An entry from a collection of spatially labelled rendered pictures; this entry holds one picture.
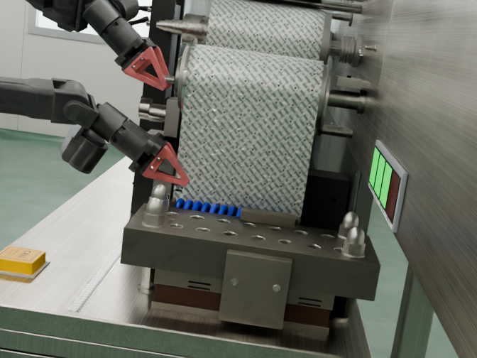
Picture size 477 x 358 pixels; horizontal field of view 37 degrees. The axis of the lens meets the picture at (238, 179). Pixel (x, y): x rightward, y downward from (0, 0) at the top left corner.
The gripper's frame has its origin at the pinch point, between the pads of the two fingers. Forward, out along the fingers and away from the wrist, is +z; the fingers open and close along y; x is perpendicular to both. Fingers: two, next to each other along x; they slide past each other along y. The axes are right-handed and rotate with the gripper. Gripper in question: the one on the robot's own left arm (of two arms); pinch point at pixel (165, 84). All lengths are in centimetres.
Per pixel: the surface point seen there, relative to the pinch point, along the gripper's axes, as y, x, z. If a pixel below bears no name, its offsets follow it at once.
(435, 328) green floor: -208, -16, 166
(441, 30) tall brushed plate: 59, 34, 20
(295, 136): 10.3, 12.4, 23.1
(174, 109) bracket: 2.9, -1.3, 4.8
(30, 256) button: 20.0, -34.3, 7.0
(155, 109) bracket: 1.8, -4.2, 2.3
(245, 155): 10.2, 3.6, 19.6
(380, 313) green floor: -218, -32, 145
